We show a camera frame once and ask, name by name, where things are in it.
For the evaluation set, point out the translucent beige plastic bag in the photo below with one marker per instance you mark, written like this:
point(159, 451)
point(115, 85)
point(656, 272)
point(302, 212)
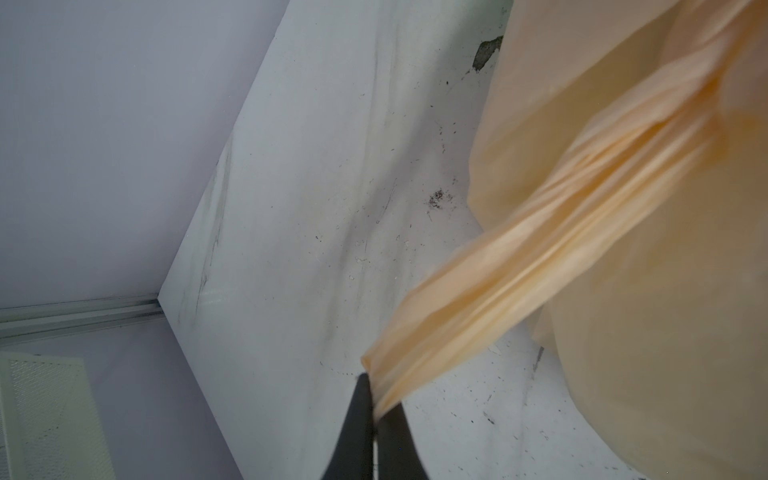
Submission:
point(619, 174)

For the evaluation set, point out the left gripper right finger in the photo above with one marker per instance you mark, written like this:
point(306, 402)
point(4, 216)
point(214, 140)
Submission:
point(398, 458)

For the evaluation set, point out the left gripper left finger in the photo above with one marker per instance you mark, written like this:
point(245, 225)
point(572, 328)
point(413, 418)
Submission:
point(353, 454)

